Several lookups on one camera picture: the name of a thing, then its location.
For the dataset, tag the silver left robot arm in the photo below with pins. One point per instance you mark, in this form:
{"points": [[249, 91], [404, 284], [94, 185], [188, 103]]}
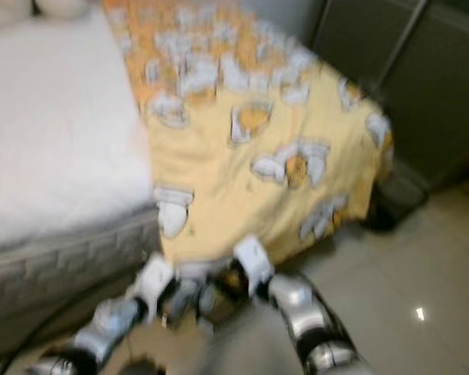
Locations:
{"points": [[102, 332]]}

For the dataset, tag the yellow cartoon print blanket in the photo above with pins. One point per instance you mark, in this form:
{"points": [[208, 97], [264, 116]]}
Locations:
{"points": [[273, 133]]}

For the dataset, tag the dark green cabinet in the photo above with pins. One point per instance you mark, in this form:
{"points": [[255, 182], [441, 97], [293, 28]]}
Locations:
{"points": [[438, 86]]}

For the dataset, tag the white bed sheet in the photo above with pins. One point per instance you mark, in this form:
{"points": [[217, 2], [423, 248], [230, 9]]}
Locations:
{"points": [[62, 125]]}

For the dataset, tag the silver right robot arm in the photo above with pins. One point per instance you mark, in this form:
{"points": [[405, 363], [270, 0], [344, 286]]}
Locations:
{"points": [[305, 312]]}

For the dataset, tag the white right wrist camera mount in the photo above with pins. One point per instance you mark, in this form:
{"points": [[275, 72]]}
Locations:
{"points": [[254, 262]]}

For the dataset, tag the grey quilted mattress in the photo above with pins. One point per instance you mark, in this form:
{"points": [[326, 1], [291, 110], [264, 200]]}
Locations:
{"points": [[62, 269]]}

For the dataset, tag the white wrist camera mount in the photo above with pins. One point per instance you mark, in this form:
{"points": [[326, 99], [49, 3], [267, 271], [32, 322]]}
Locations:
{"points": [[254, 262], [156, 283]]}

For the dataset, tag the cream pillow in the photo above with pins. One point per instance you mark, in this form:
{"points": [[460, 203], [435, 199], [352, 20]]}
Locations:
{"points": [[61, 7]]}

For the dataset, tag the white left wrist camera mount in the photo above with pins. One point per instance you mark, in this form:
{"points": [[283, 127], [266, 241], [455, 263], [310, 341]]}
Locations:
{"points": [[156, 283]]}

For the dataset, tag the black bed frame corner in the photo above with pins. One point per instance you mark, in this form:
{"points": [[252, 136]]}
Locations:
{"points": [[397, 199]]}

